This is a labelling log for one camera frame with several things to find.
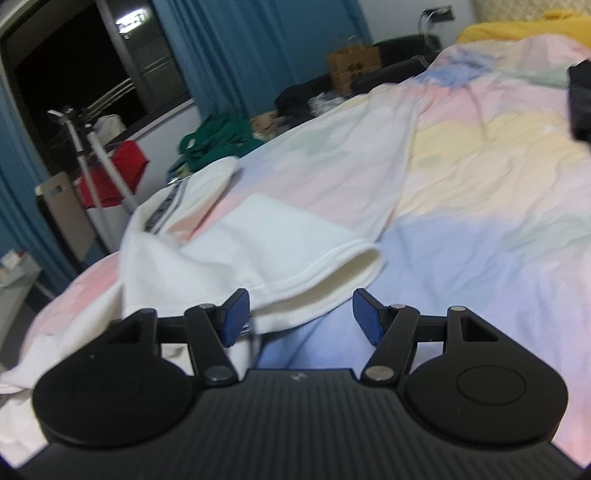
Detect cardboard box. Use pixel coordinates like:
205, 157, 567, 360
35, 172, 107, 267

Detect white tripod stand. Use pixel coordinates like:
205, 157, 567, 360
47, 106, 139, 252

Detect yellow pillow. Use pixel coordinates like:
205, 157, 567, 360
456, 13, 591, 45

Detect green cloth pile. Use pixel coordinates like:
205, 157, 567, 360
167, 113, 265, 175

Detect white t-shirt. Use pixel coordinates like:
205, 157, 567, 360
0, 85, 428, 409

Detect pastel patchwork bed sheet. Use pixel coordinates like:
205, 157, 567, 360
0, 34, 591, 472

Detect dark clothes pile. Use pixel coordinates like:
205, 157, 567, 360
274, 76, 334, 126

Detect small white table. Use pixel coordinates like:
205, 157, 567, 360
0, 249, 43, 333

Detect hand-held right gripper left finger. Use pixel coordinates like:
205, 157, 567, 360
107, 288, 251, 385

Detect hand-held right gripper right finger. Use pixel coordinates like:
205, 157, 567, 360
353, 288, 500, 385

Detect brown paper bag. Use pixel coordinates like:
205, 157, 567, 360
327, 36, 382, 97

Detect black garment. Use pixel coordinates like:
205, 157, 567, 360
567, 59, 591, 144

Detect black sofa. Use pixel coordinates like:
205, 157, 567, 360
351, 34, 439, 94

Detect blue curtain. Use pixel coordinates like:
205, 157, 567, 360
151, 0, 373, 121

